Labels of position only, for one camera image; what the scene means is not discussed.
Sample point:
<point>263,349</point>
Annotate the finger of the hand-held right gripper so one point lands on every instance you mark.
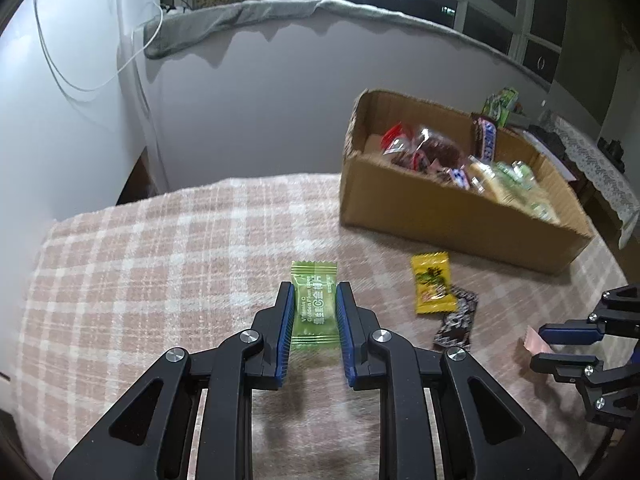
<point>565,363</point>
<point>575,333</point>

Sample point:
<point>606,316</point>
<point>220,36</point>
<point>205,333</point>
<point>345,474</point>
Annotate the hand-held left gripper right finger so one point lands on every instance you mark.
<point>345,337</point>

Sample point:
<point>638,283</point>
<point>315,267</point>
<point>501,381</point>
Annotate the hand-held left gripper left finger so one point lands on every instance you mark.
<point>286,335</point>

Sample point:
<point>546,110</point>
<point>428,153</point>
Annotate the pink snack packet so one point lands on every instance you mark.
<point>534,344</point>

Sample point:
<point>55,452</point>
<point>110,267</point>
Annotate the green candy packet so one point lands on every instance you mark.
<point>315,305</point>

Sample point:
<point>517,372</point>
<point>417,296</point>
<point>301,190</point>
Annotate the cardboard box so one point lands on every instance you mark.
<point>450,230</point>

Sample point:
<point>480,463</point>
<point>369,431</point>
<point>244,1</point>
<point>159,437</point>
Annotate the blue white snack bar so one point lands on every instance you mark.
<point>459,176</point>

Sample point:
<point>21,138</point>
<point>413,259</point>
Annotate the clear red snack packet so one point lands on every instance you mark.
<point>399,141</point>

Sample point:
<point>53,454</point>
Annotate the dark red snack packet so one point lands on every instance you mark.
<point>440,152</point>

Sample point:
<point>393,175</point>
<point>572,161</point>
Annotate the brown chocolate bar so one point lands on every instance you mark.
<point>486,135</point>

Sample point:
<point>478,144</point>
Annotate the yellow snack packet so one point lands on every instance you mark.
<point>432,282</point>

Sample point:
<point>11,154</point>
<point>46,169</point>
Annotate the black snack packet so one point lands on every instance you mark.
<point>457,325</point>

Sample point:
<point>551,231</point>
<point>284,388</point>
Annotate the pink plaid blanket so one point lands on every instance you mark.
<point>150,270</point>

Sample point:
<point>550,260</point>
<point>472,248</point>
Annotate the large clear snack bag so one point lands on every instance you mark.
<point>510,187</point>

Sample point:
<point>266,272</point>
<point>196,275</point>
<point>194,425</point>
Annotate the table with lace cloth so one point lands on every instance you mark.
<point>595,160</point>

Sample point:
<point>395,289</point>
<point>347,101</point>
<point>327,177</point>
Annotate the dark object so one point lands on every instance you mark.
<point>612,148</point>

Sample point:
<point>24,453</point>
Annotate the green packets on far table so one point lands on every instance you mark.
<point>502,102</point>

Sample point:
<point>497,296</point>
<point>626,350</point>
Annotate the grey cloth on sill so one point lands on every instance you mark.
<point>225,17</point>

